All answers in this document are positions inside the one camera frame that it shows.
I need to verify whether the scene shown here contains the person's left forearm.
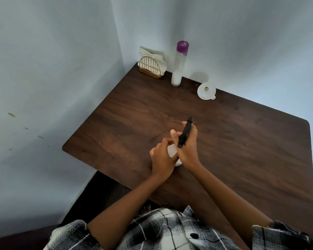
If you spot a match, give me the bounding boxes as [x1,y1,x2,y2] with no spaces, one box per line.
[87,172,170,250]

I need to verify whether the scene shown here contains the white spray bottle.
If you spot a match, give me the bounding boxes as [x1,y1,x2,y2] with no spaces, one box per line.
[167,144,183,167]

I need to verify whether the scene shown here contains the dark wooden table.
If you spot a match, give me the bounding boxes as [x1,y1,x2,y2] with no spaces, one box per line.
[62,62,313,250]

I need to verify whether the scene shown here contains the person's left hand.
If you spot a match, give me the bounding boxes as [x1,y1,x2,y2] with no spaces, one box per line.
[149,137,180,180]

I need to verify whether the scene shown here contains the tall frosted clear bottle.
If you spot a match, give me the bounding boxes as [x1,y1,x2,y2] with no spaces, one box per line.
[171,50,188,87]

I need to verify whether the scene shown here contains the person's right forearm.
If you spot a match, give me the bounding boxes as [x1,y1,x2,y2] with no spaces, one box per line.
[190,162,273,248]

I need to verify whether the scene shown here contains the white plastic funnel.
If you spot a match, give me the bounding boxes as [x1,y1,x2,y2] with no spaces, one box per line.
[197,82,216,101]

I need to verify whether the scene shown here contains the purple bottle cap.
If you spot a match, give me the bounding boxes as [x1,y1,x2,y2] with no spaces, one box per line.
[176,40,190,53]

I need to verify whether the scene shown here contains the white paper napkins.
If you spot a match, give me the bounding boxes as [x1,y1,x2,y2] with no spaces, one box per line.
[138,46,168,75]

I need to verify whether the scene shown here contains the black white plaid shirt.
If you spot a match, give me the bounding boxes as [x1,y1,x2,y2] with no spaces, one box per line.
[43,205,313,250]

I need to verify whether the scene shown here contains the gold wire napkin holder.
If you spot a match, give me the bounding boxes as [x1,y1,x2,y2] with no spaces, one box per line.
[138,56,163,80]

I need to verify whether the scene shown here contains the black spray trigger head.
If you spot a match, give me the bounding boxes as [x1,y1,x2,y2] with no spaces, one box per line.
[177,117,193,149]

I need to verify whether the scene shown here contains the person's right hand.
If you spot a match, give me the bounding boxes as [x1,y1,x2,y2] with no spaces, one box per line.
[170,121,201,172]

